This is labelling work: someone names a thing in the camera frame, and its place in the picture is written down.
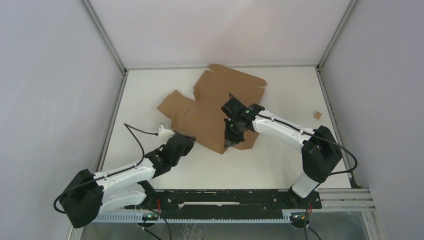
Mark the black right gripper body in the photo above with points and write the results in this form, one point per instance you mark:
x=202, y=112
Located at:
x=232, y=132

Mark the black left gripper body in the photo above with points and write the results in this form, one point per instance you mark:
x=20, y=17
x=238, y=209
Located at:
x=187, y=148

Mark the brown cardboard box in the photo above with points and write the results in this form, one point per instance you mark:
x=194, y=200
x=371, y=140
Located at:
x=202, y=116

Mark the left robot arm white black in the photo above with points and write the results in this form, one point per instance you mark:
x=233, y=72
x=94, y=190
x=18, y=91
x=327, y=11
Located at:
x=90, y=194

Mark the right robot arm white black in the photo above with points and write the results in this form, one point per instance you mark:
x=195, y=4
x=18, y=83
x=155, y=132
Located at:
x=320, y=153

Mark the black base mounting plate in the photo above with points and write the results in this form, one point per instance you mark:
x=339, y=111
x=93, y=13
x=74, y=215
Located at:
x=226, y=203

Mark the small brown cardboard scrap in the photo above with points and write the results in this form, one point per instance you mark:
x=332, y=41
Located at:
x=317, y=115

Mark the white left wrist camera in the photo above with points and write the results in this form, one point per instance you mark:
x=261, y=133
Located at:
x=164, y=132

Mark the white toothed cable duct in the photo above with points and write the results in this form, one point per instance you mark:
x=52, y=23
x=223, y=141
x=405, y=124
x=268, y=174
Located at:
x=149, y=217

